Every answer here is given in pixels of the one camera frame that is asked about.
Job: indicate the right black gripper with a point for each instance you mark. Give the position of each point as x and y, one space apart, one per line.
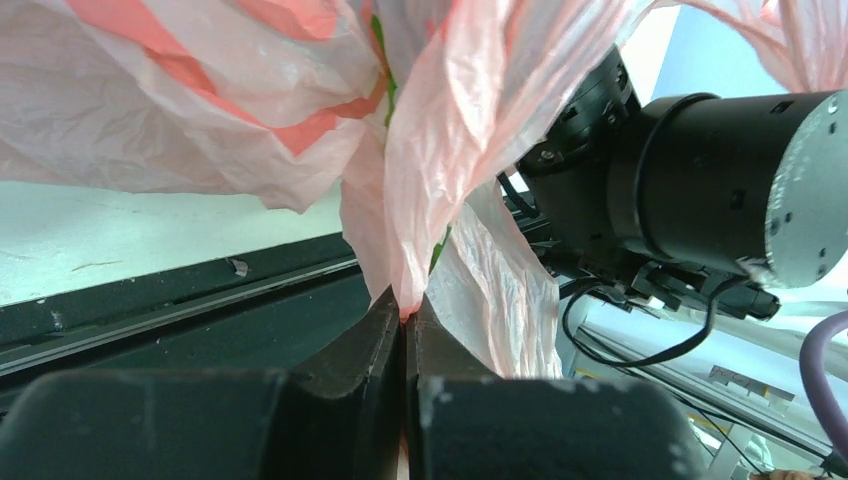
568 170

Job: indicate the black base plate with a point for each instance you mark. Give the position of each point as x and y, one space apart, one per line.
267 307

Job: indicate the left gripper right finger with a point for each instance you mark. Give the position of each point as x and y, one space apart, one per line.
516 416

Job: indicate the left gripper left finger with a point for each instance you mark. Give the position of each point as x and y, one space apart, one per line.
337 415

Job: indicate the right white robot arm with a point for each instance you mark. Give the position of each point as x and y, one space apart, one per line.
670 199

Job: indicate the pink plastic bag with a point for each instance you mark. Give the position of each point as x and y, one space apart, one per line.
410 107

